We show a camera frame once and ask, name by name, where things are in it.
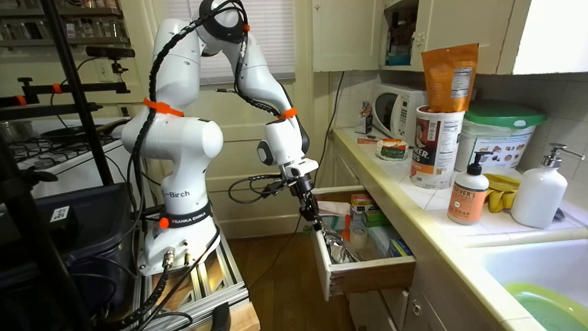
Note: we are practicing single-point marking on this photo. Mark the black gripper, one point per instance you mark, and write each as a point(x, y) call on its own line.
point(301, 186)

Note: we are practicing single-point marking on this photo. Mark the wooden kitchen drawer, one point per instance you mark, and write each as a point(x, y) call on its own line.
point(342, 212)

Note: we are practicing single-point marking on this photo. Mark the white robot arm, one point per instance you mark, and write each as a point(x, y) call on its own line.
point(186, 232)

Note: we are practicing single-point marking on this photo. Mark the crumpled aluminium foil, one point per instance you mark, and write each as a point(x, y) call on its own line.
point(336, 249)

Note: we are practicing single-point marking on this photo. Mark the green white box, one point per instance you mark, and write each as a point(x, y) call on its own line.
point(384, 236)

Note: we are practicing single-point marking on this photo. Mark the sponge on counter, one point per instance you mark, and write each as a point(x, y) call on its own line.
point(392, 148)

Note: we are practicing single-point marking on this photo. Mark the white microwave oven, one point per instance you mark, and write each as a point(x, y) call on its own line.
point(395, 111)

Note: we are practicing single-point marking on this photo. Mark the white cylindrical canister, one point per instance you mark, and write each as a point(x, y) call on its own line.
point(434, 148)

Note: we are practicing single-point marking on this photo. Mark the orange soap bottle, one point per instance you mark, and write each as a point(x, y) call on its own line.
point(469, 194)

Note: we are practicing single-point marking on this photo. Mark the white upper cabinet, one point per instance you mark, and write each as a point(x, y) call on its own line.
point(515, 37)

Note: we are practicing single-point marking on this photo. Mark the yellow rubber gloves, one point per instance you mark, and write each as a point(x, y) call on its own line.
point(502, 192)

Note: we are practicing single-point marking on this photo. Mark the orange snack bag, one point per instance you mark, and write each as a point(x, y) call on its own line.
point(448, 76)

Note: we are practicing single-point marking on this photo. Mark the bucket with green lid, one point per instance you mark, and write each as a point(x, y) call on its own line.
point(500, 129)

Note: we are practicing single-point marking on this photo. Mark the black bin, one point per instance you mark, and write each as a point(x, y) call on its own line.
point(88, 228)

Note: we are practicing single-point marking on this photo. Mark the white soap dispenser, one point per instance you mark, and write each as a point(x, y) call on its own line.
point(542, 192)

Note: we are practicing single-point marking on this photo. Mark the green basin in sink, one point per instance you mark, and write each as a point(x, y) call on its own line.
point(553, 311)

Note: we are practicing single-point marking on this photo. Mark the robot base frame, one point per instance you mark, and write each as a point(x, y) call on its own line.
point(211, 296)

